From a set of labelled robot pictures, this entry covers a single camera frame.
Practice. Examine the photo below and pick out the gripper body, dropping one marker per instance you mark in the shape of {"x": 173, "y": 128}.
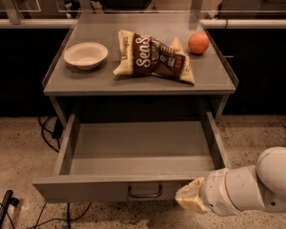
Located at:
{"x": 219, "y": 190}

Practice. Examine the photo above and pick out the brown chip bag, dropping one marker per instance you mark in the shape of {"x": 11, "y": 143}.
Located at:
{"x": 143, "y": 55}

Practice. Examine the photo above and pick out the grey metal cabinet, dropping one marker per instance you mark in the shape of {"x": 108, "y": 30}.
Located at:
{"x": 213, "y": 75}

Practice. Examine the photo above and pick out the black bar on floor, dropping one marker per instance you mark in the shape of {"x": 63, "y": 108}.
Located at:
{"x": 8, "y": 200}

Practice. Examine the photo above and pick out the orange fruit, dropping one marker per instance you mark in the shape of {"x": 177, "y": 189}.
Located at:
{"x": 198, "y": 42}

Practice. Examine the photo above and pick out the grey top drawer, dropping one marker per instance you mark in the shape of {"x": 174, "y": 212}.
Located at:
{"x": 132, "y": 160}

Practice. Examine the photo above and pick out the metal drawer handle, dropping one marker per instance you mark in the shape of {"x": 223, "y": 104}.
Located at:
{"x": 145, "y": 191}

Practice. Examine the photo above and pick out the white horizontal rail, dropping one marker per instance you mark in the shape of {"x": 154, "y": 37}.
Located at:
{"x": 206, "y": 23}

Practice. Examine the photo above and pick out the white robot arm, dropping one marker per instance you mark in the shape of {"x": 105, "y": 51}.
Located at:
{"x": 228, "y": 192}

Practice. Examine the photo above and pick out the white paper bowl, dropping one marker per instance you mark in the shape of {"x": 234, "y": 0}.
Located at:
{"x": 86, "y": 56}

